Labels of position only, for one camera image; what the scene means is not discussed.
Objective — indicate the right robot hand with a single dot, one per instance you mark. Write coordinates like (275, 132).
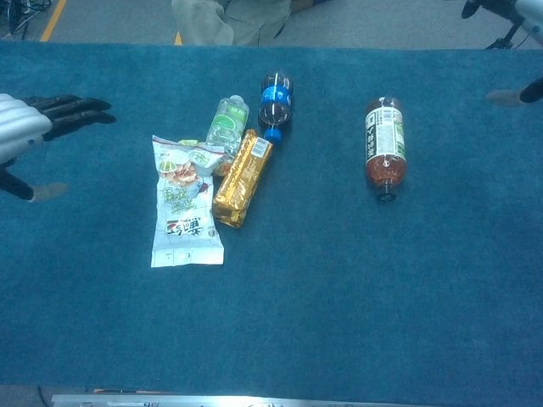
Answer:
(532, 17)

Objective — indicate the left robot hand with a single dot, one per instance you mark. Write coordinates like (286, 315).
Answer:
(21, 123)

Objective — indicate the white snack bag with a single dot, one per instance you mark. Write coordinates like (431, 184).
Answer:
(186, 212)

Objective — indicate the amber tea bottle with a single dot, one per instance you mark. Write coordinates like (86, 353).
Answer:
(385, 140)

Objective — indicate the clear water bottle green label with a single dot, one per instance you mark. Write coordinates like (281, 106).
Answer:
(225, 123)

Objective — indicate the gold foil biscuit pack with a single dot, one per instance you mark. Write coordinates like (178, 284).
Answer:
(239, 182)

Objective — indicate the cola bottle blue label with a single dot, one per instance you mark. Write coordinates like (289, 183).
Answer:
(275, 95)

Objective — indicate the teal felt table cloth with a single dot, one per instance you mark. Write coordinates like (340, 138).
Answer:
(127, 318)

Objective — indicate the seated person in beige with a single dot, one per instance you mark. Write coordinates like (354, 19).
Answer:
(237, 21)

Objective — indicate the aluminium frame rail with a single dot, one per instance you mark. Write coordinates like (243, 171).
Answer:
(212, 400)

